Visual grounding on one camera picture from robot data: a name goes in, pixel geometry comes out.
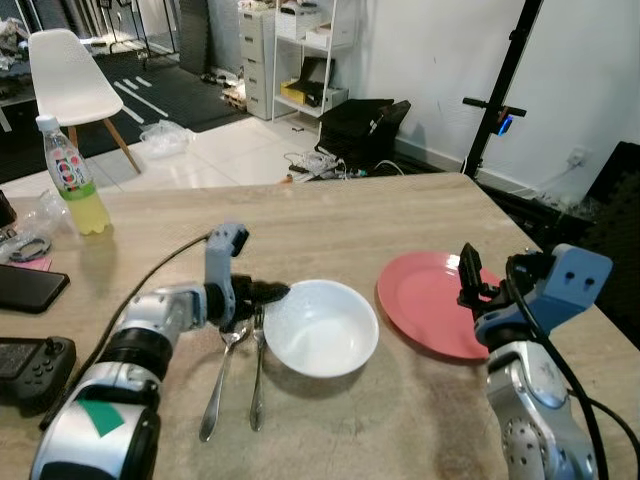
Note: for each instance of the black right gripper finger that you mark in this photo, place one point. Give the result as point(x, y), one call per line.
point(487, 293)
point(468, 275)

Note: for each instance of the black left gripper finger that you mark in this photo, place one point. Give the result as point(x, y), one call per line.
point(270, 297)
point(272, 288)

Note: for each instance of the pink round plate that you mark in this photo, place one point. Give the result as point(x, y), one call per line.
point(425, 300)

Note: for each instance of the white bowl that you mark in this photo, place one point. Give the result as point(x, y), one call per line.
point(320, 335)

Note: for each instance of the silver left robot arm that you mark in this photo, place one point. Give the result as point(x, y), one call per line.
point(120, 380)

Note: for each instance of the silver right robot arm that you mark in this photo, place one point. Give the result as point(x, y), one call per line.
point(535, 410)

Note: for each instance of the silver metal fork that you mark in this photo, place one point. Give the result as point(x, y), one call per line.
point(257, 380)

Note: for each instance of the dark foam puzzle mat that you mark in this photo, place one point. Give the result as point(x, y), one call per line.
point(615, 220)

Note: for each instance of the silver metal spoon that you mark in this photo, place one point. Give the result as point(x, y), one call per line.
point(218, 395)

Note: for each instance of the small blue-lit device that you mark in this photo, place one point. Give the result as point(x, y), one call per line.
point(505, 125)

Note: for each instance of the clear plastic bag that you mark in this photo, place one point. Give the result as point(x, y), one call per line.
point(165, 140)

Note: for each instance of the black metal exercise rack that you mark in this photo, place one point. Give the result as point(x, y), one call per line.
point(505, 90)

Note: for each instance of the black bag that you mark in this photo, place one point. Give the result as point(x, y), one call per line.
point(360, 130)

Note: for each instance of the yellow drink plastic bottle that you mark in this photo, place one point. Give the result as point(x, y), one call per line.
point(80, 200)

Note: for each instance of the yellow box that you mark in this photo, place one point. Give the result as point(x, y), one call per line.
point(292, 91)

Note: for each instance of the black floor mat white lines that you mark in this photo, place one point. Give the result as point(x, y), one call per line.
point(180, 95)

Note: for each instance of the clear plastic wrap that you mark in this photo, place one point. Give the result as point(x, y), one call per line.
point(45, 215)

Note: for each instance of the black smartphone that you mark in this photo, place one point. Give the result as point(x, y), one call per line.
point(30, 288)

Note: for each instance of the grey drawer cabinet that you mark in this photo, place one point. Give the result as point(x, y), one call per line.
point(256, 65)

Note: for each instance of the black game controller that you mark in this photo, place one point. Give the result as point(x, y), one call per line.
point(35, 370)

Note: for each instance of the white shelf rack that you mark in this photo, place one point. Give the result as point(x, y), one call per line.
point(340, 60)

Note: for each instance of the white storage box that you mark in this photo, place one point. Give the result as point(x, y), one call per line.
point(300, 22)

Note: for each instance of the white chair wooden legs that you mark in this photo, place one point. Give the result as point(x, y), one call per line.
point(70, 85)

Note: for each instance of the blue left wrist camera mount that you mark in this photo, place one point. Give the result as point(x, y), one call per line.
point(222, 260)

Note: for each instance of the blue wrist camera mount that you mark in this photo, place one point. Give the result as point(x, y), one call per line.
point(575, 285)
point(222, 260)

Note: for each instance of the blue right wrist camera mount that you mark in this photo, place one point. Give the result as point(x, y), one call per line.
point(575, 285)

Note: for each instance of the white wall socket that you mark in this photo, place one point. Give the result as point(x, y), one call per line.
point(577, 158)

